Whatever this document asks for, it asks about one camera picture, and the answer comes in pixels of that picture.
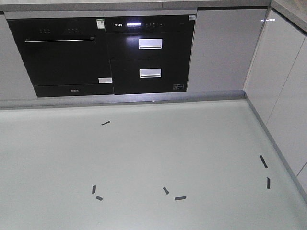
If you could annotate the black drawer sterilizer cabinet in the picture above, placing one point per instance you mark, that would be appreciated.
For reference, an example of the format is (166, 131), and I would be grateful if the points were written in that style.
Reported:
(149, 54)

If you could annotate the white side cabinet panel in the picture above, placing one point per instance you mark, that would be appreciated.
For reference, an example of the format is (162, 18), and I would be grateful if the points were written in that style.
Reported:
(276, 89)

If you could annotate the black built-in dishwasher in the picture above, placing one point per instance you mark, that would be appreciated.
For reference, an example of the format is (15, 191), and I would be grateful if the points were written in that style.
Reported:
(64, 56)

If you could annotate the grey cabinet door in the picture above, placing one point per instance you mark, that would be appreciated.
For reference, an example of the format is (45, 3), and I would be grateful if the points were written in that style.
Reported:
(223, 46)

